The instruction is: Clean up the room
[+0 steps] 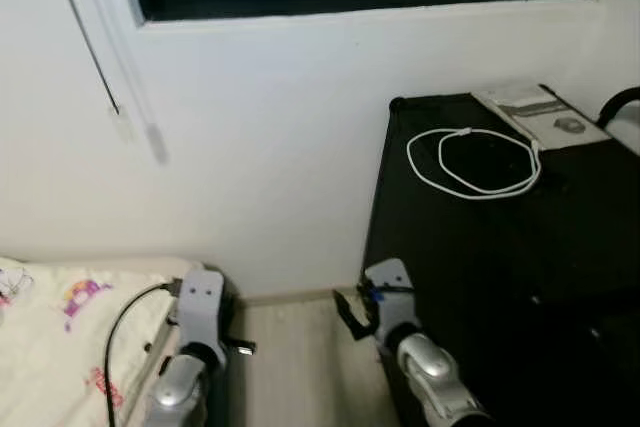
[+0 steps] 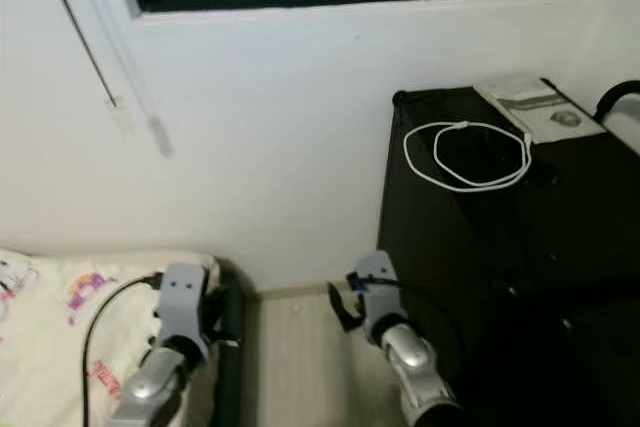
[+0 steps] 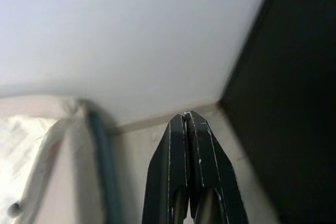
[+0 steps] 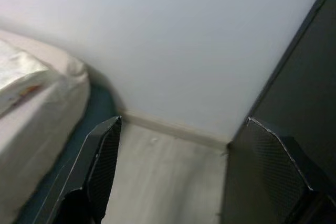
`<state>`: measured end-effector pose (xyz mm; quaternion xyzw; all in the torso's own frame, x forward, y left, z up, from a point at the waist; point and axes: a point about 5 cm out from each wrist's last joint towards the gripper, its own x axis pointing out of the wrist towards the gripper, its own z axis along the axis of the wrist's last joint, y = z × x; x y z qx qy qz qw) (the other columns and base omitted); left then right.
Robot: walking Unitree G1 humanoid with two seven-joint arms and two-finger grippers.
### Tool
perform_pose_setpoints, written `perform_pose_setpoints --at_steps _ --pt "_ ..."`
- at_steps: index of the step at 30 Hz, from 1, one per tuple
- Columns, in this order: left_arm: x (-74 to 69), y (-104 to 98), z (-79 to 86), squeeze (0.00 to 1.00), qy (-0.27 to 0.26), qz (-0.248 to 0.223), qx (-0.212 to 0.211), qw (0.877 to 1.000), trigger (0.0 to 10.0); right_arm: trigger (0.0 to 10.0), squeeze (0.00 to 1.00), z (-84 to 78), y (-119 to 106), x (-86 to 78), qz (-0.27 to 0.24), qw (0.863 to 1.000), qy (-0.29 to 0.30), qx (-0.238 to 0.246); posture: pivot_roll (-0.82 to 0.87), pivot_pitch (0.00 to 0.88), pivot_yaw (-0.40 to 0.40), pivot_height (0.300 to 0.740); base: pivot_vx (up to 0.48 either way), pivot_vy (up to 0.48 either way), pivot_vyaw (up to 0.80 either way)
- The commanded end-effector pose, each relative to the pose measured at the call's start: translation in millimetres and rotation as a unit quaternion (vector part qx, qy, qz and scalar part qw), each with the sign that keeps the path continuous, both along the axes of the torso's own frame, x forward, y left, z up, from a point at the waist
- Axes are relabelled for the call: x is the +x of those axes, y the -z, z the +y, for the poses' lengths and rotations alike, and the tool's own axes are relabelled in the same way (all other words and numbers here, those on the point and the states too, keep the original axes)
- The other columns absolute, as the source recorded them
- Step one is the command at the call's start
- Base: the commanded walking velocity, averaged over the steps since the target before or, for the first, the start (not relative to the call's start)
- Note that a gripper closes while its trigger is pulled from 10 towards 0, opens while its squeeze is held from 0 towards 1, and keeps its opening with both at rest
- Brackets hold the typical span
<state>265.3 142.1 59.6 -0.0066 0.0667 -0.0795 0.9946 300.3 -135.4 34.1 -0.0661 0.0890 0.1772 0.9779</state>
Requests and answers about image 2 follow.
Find black curved tube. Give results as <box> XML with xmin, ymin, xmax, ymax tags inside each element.
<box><xmin>593</xmin><ymin>80</ymin><xmax>640</xmax><ymax>128</ymax></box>

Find thin black blind cord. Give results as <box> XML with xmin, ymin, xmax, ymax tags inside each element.
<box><xmin>40</xmin><ymin>0</ymin><xmax>118</xmax><ymax>108</ymax></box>

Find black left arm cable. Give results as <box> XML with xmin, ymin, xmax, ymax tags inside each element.
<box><xmin>82</xmin><ymin>272</ymin><xmax>164</xmax><ymax>427</ymax></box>

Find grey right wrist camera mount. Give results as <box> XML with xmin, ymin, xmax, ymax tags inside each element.
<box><xmin>350</xmin><ymin>250</ymin><xmax>401</xmax><ymax>338</ymax></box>

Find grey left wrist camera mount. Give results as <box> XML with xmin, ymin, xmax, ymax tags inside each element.
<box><xmin>157</xmin><ymin>262</ymin><xmax>211</xmax><ymax>353</ymax></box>

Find white charging cable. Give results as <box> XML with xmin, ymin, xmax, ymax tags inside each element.
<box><xmin>403</xmin><ymin>120</ymin><xmax>533</xmax><ymax>193</ymax></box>

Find clear blind wand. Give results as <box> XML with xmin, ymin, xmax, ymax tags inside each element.
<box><xmin>72</xmin><ymin>0</ymin><xmax>173</xmax><ymax>160</ymax></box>

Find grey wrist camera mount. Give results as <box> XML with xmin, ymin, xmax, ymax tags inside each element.
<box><xmin>350</xmin><ymin>250</ymin><xmax>401</xmax><ymax>338</ymax></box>
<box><xmin>157</xmin><ymin>262</ymin><xmax>211</xmax><ymax>353</ymax></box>

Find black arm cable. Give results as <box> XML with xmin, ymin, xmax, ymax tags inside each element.
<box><xmin>350</xmin><ymin>275</ymin><xmax>463</xmax><ymax>373</ymax></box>
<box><xmin>82</xmin><ymin>272</ymin><xmax>164</xmax><ymax>427</ymax></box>

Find black bedside cabinet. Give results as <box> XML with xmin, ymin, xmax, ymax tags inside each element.
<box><xmin>378</xmin><ymin>82</ymin><xmax>640</xmax><ymax>427</ymax></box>

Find white grey booklet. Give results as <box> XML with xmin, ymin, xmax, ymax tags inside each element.
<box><xmin>473</xmin><ymin>74</ymin><xmax>608</xmax><ymax>143</ymax></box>

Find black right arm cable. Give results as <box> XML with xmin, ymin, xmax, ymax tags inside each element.
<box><xmin>350</xmin><ymin>275</ymin><xmax>463</xmax><ymax>373</ymax></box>

